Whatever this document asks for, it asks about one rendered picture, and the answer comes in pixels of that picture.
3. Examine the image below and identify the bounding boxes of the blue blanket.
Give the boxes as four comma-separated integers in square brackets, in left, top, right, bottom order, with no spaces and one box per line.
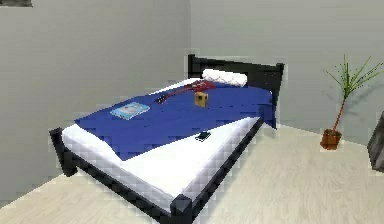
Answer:
[73,82,278,162]

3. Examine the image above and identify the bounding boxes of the light blue book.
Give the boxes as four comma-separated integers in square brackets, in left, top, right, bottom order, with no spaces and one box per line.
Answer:
[109,101,151,121]

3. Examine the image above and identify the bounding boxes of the tan brown box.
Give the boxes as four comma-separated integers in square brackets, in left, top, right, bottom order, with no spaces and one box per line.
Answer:
[194,91,209,108]

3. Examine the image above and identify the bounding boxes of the white pillow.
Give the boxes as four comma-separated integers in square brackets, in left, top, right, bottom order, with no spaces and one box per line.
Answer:
[201,68,249,88]

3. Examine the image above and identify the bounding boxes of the dark grey furniture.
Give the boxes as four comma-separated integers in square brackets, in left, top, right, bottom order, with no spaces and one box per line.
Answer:
[367,111,384,173]

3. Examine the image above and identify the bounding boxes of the black phone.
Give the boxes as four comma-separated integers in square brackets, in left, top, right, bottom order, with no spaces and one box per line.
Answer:
[195,131,212,142]

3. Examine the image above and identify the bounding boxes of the red electric guitar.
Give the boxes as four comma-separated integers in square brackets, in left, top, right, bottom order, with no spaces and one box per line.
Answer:
[154,79,217,105]

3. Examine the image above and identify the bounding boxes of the dark framed wall picture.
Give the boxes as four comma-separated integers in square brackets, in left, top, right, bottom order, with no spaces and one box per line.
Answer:
[0,0,33,8]

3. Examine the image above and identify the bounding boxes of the houseplant in brown pot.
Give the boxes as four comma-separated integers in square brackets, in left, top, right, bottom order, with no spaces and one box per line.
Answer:
[319,54,384,151]

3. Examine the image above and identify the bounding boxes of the black framed white bed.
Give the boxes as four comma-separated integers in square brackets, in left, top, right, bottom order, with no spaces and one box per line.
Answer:
[48,53,285,224]

